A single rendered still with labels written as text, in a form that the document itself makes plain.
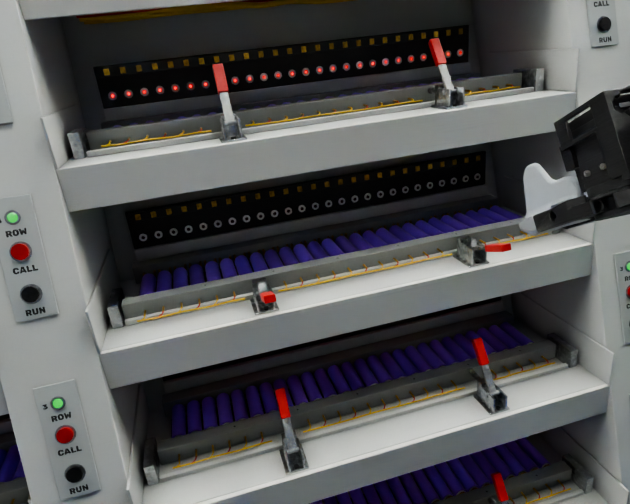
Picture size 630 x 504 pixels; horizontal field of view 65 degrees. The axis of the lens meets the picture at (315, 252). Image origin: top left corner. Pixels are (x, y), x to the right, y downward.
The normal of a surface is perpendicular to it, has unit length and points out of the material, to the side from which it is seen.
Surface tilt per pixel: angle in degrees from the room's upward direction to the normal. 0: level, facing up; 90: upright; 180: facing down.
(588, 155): 90
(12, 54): 90
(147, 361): 106
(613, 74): 90
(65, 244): 90
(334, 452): 16
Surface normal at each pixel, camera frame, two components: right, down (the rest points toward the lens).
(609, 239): 0.22, 0.07
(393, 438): -0.11, -0.92
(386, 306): 0.25, 0.34
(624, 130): 0.17, -0.16
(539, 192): -0.95, 0.18
